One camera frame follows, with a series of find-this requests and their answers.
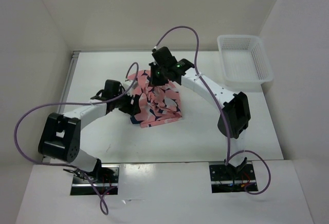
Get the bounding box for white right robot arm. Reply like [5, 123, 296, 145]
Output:
[149, 47, 251, 179]

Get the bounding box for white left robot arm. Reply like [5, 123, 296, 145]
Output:
[38, 79, 140, 183]

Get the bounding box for white plastic basket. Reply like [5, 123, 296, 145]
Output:
[217, 35, 274, 90]

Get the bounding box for pink shark print shorts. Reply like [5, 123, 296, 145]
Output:
[130, 70, 182, 128]

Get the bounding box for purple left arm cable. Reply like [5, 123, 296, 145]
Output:
[14, 62, 139, 215]

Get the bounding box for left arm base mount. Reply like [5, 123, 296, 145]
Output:
[64, 165, 120, 196]

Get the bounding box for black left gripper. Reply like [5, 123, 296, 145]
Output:
[113, 88, 140, 116]

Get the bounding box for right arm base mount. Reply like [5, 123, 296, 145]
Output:
[209, 163, 259, 193]

